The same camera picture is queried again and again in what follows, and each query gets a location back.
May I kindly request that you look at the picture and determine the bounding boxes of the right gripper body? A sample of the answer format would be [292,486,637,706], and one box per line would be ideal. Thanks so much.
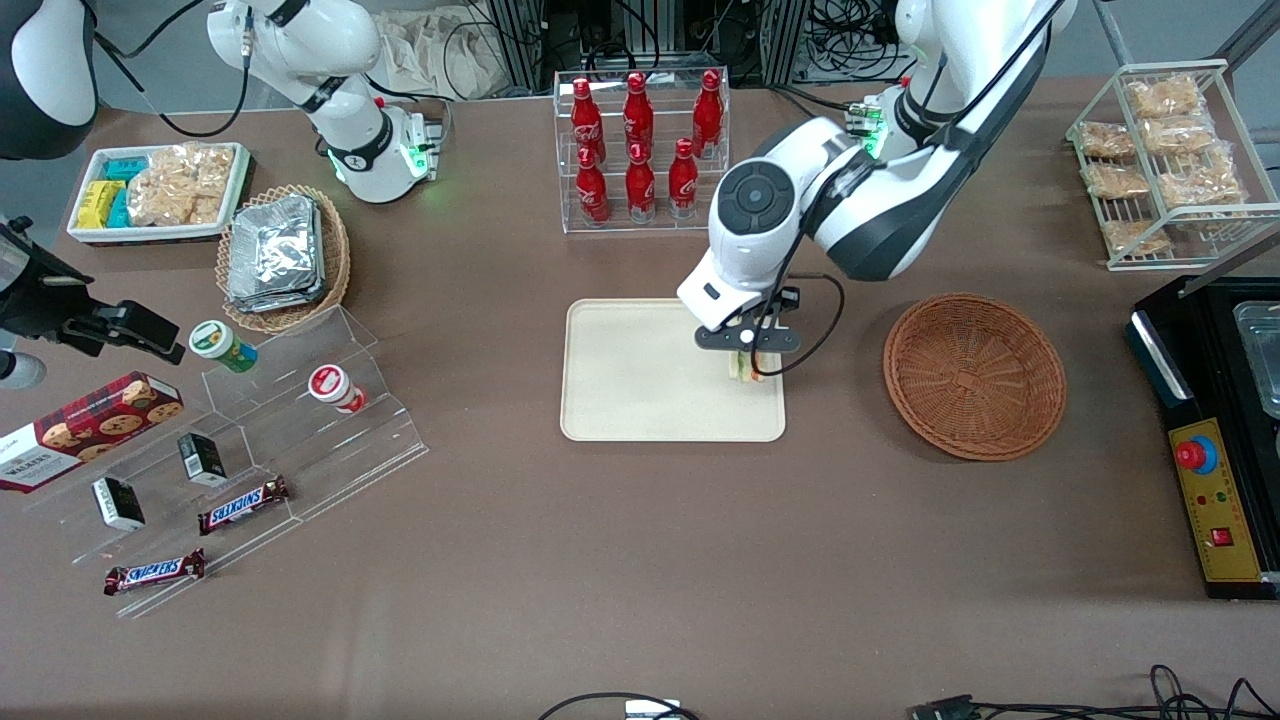
[0,214,97,342]

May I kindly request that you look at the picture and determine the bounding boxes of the triangle sandwich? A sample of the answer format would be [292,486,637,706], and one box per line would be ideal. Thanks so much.
[727,348,784,385]

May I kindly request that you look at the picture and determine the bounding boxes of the cream plastic tray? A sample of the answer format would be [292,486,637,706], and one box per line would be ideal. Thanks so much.
[559,297,788,444]

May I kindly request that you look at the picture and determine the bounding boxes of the brown wicker basket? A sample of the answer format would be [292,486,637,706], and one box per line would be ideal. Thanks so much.
[882,291,1069,463]

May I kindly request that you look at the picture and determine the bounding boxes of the light wicker basket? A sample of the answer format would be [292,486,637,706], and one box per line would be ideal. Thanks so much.
[215,183,353,335]

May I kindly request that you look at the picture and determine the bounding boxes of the green cup with white lid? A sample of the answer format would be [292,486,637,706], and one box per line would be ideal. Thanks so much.
[188,319,259,375]

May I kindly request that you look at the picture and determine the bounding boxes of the clear acrylic bottle rack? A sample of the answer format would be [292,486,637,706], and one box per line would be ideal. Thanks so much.
[552,67,732,235]

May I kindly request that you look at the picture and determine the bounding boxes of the red tartan cookie box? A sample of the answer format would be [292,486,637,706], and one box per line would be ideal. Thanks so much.
[0,370,186,495]

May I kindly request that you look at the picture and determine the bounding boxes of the yellow snack pack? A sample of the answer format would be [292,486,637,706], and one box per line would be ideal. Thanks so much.
[77,179,124,230]

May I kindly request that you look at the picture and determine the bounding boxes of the white rectangular snack bin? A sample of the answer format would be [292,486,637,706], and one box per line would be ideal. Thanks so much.
[66,141,252,247]

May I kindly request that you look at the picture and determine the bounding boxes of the red cola bottle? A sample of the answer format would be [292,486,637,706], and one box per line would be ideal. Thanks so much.
[692,69,725,157]
[667,137,700,220]
[570,77,605,161]
[623,71,656,157]
[576,147,611,226]
[625,142,658,224]

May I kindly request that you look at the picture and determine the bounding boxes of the foil wrapped package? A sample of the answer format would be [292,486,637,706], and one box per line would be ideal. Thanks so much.
[226,285,328,315]
[229,194,325,301]

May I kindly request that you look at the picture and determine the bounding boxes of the small black box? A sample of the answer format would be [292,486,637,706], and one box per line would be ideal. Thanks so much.
[91,475,148,533]
[177,431,229,489]

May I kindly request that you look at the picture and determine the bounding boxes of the clear bag of fried snacks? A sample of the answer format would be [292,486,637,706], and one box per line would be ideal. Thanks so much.
[127,142,238,228]

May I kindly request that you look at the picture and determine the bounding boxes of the red-lidded white cup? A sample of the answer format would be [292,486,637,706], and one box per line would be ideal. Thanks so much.
[307,364,368,415]

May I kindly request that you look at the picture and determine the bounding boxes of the Snickers chocolate bar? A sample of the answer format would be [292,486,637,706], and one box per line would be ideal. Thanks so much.
[103,547,208,598]
[196,475,292,537]

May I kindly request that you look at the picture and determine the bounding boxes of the clear acrylic stepped stand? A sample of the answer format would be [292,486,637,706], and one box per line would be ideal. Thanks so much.
[20,304,430,620]

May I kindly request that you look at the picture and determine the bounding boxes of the black equipment rack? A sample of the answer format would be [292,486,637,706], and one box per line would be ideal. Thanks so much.
[479,0,814,94]

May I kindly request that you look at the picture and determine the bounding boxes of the beige cloth bag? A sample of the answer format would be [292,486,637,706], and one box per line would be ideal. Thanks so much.
[374,9,522,102]

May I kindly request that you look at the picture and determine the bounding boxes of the clear bag of pastry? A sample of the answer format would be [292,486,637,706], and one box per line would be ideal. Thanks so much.
[1077,121,1137,160]
[1139,114,1217,157]
[1084,162,1142,200]
[1099,219,1172,257]
[1159,164,1247,210]
[1124,74,1207,120]

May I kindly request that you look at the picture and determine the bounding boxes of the black appliance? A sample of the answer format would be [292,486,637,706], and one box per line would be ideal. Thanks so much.
[1127,274,1280,602]

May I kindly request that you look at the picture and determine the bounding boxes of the aluminium bar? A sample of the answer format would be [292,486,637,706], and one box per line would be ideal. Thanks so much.
[1179,221,1280,302]

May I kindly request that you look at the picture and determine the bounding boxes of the yellow control panel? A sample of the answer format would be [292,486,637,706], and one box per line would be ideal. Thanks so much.
[1167,417,1265,585]

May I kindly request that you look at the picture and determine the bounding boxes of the clear plastic container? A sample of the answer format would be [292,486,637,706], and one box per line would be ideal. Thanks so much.
[1232,299,1280,420]

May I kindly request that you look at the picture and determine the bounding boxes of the black left wrist camera cable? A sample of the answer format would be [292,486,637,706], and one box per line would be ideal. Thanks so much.
[775,272,848,379]

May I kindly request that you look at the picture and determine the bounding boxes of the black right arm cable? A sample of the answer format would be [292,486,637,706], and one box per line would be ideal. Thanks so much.
[94,0,253,139]

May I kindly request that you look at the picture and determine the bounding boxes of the black cable bundle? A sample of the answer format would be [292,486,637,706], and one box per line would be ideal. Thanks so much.
[809,0,907,82]

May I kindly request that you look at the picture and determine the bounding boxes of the pale wire rack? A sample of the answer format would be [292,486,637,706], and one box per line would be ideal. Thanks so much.
[1065,59,1280,272]

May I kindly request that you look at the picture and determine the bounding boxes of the thin black cable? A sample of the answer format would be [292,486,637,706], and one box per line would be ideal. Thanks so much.
[537,691,702,720]

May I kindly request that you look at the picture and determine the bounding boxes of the grey metal frame strut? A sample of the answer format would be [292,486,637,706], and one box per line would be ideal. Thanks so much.
[1214,0,1280,72]
[1094,0,1137,67]

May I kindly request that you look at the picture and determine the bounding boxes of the looped black cable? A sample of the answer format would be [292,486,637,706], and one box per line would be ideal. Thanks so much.
[969,664,1280,720]

